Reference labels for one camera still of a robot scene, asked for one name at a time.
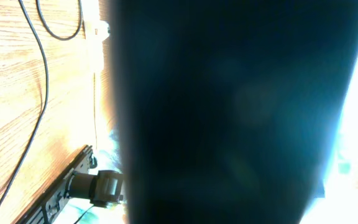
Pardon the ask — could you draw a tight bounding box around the Galaxy smartphone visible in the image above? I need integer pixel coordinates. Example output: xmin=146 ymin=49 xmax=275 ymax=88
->
xmin=109 ymin=0 xmax=358 ymax=223

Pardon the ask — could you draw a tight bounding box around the black charger cable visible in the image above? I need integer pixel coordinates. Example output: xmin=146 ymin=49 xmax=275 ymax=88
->
xmin=0 ymin=0 xmax=84 ymax=224

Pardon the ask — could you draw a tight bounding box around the white power strip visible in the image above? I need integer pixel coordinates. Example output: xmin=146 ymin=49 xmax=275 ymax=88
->
xmin=82 ymin=0 xmax=110 ymax=73

